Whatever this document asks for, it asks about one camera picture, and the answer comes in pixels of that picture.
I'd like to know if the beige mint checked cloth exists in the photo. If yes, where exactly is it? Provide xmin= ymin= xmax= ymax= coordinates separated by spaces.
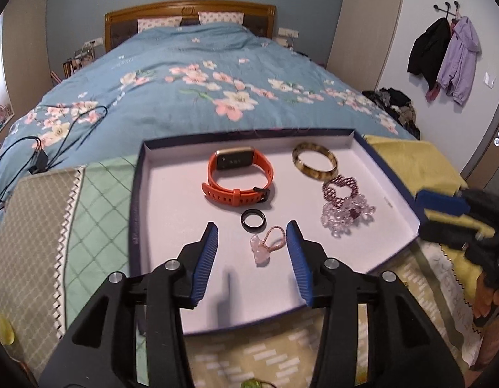
xmin=0 ymin=156 xmax=149 ymax=372

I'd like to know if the pink hair tie with charm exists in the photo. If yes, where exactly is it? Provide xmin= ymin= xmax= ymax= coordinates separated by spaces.
xmin=249 ymin=226 xmax=288 ymax=267

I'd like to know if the beige wardrobe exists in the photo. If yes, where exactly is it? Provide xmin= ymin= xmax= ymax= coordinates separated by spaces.
xmin=1 ymin=0 xmax=52 ymax=102
xmin=326 ymin=0 xmax=408 ymax=85

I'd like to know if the clear crystal bead bracelet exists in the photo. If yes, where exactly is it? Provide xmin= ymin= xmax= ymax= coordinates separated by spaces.
xmin=320 ymin=198 xmax=376 ymax=237

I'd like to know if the black jacket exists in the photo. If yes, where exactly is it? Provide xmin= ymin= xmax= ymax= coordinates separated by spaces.
xmin=407 ymin=18 xmax=452 ymax=90

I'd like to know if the yellow blanket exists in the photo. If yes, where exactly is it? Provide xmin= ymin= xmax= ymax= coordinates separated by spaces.
xmin=363 ymin=134 xmax=496 ymax=304

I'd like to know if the black charger cable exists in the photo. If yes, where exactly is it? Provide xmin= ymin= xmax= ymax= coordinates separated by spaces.
xmin=0 ymin=105 xmax=109 ymax=215

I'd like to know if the person's right hand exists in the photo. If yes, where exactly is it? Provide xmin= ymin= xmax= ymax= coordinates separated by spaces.
xmin=472 ymin=275 xmax=499 ymax=330

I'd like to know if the wooden bed headboard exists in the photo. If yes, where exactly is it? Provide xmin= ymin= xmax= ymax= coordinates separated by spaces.
xmin=104 ymin=0 xmax=277 ymax=53

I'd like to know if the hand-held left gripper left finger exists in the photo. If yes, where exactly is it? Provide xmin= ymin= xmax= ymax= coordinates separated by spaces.
xmin=39 ymin=221 xmax=219 ymax=388

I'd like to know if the navy box tray white inside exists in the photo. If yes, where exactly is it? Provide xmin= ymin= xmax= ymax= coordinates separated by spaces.
xmin=129 ymin=128 xmax=422 ymax=336

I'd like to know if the white dotted pillow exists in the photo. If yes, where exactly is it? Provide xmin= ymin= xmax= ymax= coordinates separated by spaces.
xmin=198 ymin=10 xmax=245 ymax=25
xmin=137 ymin=16 xmax=182 ymax=33

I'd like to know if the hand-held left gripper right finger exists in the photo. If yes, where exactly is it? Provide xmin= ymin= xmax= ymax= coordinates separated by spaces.
xmin=286 ymin=220 xmax=464 ymax=388

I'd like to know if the black ring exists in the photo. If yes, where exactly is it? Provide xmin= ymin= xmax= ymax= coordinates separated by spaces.
xmin=240 ymin=209 xmax=267 ymax=233

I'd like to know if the purple jacket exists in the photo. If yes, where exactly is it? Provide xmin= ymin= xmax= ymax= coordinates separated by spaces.
xmin=426 ymin=16 xmax=482 ymax=106

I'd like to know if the purple beaded bracelet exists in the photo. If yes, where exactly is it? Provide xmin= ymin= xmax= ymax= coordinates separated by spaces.
xmin=322 ymin=175 xmax=361 ymax=217

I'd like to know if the black wall coat rack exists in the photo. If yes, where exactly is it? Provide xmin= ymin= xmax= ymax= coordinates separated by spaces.
xmin=433 ymin=2 xmax=462 ymax=21

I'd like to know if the bedside clutter of bottles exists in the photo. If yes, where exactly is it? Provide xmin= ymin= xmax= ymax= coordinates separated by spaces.
xmin=51 ymin=46 xmax=97 ymax=85

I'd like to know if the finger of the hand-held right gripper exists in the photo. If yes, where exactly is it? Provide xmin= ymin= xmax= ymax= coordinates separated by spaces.
xmin=418 ymin=220 xmax=476 ymax=251
xmin=415 ymin=189 xmax=474 ymax=218

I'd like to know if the room door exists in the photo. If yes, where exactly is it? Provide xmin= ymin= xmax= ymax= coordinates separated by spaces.
xmin=462 ymin=101 xmax=499 ymax=195

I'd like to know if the pile of dark clothes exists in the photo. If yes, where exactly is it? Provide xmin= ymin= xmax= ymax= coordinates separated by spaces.
xmin=362 ymin=87 xmax=420 ymax=138

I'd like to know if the orange strap smart watch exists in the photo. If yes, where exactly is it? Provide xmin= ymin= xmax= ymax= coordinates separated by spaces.
xmin=202 ymin=146 xmax=274 ymax=207

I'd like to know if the amber bangle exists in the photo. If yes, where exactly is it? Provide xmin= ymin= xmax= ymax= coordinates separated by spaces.
xmin=292 ymin=142 xmax=338 ymax=180

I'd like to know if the blue floral duvet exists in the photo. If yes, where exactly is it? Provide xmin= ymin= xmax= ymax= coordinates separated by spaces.
xmin=0 ymin=22 xmax=420 ymax=259

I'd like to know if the olive dash patterned tablecloth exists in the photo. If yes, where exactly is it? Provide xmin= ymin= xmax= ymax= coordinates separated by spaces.
xmin=136 ymin=246 xmax=488 ymax=388

